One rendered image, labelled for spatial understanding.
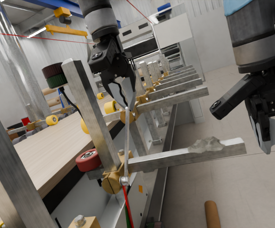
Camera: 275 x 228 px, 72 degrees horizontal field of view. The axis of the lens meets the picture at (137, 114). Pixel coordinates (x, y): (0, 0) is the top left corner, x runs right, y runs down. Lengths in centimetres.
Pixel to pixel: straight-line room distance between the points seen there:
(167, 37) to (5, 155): 278
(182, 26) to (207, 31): 641
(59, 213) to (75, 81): 39
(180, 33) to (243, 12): 252
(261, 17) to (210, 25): 893
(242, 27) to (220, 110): 16
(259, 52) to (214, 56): 890
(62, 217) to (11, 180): 40
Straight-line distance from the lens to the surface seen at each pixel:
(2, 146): 29
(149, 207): 63
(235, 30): 44
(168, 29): 295
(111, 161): 50
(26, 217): 30
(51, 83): 49
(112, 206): 84
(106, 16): 50
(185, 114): 322
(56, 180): 60
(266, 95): 45
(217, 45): 934
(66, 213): 68
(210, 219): 143
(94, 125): 47
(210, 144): 48
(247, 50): 43
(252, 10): 43
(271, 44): 44
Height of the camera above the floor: 109
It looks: 12 degrees down
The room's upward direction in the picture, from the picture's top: 19 degrees counter-clockwise
